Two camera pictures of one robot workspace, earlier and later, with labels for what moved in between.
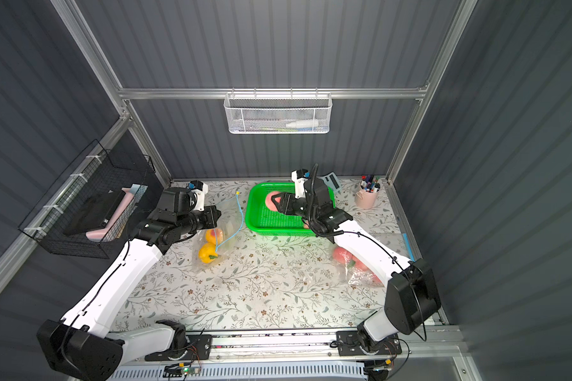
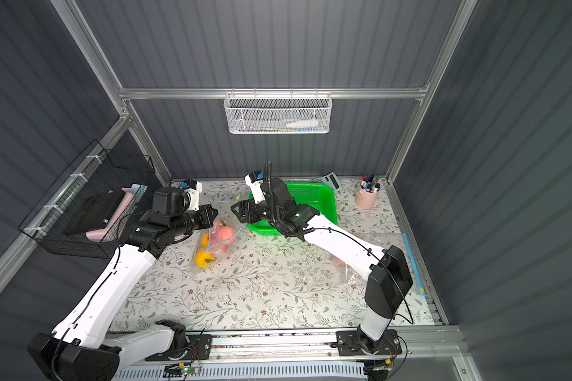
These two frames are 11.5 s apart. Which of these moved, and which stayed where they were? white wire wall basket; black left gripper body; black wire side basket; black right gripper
Moved: black right gripper
Stayed: black wire side basket; black left gripper body; white wire wall basket
